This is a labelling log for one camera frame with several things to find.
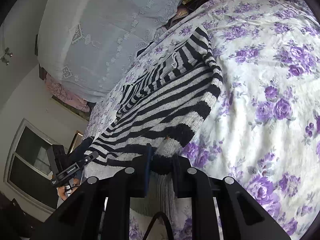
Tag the metal wall hooks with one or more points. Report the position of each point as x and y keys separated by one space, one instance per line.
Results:
x=7 y=56

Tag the white framed window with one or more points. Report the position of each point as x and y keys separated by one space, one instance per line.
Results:
x=27 y=155

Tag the pile of folded bedding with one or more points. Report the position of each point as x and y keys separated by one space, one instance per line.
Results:
x=180 y=13

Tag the black grey striped sweater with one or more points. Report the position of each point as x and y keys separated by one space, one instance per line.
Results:
x=162 y=110

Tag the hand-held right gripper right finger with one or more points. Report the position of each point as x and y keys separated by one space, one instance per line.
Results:
x=177 y=172

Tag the person's left hand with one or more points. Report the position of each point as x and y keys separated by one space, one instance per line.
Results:
x=62 y=192

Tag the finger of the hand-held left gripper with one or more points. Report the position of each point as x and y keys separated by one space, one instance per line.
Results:
x=83 y=145

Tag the pink floral quilt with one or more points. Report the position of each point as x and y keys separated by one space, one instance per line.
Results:
x=67 y=96

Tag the white lace cover cloth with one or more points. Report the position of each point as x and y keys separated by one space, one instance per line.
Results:
x=100 y=35

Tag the purple floral bed sheet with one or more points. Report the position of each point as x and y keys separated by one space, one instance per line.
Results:
x=262 y=92

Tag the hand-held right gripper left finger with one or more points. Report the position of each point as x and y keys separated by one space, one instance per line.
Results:
x=149 y=162

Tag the gold picture frame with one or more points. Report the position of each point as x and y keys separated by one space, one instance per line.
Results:
x=76 y=140

